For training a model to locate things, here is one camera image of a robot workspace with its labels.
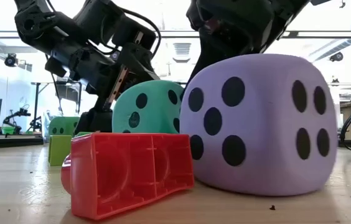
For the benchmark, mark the silver ceiling air duct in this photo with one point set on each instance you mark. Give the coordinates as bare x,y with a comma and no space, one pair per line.
181,49

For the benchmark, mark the small dark crumb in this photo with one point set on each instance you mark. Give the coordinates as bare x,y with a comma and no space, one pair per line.
272,207

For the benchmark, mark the black metal background frame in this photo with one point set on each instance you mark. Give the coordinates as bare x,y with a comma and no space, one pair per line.
36,93

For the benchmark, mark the black beam with light strips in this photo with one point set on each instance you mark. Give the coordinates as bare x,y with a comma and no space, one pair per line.
318,34

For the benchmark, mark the large red stepped block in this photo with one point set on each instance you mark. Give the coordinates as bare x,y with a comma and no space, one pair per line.
125,180

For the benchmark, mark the teal foam die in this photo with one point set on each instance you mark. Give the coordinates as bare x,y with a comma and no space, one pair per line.
153,118

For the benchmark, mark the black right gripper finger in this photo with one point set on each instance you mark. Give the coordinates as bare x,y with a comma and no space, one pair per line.
205,62

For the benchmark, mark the green foam die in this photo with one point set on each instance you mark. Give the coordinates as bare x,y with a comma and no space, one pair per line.
63,123

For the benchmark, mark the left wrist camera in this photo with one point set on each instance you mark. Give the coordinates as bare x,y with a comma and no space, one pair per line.
132,31

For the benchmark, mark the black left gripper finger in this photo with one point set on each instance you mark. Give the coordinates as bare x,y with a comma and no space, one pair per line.
96,121

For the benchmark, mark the purple foam die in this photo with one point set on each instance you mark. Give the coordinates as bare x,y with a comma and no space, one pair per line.
256,118

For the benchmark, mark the dark background table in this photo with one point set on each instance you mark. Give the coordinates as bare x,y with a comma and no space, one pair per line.
7,141

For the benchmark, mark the lime green small block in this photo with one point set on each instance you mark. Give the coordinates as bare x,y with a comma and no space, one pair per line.
59,152

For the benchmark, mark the background black robot arm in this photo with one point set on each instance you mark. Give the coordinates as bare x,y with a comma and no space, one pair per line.
16,116

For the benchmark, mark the small green bin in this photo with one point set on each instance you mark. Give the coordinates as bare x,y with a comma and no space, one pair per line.
8,130

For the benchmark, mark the black ceiling spotlight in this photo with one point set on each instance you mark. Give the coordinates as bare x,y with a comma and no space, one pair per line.
10,60
336,57

